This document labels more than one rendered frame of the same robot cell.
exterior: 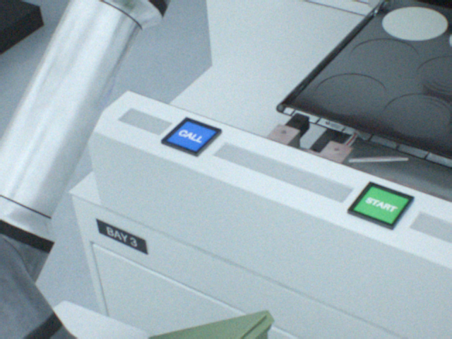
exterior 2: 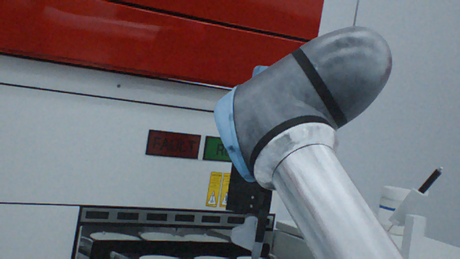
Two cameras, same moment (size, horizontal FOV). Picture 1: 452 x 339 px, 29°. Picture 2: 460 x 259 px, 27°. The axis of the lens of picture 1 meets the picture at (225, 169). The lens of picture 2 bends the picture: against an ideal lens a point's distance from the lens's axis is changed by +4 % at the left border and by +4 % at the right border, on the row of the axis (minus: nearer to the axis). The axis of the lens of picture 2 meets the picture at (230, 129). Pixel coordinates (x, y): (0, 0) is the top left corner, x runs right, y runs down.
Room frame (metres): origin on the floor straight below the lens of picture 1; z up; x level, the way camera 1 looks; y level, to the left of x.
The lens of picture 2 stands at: (0.64, 1.22, 1.24)
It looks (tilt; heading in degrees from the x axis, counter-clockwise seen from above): 3 degrees down; 287
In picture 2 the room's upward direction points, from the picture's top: 9 degrees clockwise
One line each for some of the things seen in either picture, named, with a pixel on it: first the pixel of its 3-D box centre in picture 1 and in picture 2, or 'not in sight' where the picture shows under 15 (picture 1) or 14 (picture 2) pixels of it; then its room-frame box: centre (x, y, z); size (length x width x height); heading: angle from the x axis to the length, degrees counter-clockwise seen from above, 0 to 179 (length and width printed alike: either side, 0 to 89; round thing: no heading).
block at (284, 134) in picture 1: (274, 150); not in sight; (0.91, -0.07, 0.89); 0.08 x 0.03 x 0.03; 143
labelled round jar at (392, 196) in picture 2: not in sight; (395, 210); (0.86, -0.82, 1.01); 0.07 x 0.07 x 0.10
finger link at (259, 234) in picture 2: not in sight; (261, 217); (1.05, -0.40, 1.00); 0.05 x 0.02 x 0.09; 107
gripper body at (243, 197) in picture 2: not in sight; (252, 181); (1.08, -0.41, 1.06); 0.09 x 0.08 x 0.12; 17
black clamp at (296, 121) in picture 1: (296, 126); not in sight; (0.96, -0.10, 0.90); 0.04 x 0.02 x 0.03; 143
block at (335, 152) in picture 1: (327, 169); not in sight; (0.86, -0.13, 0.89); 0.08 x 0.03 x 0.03; 143
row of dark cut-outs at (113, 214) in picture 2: not in sight; (183, 218); (1.22, -0.46, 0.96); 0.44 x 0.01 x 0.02; 53
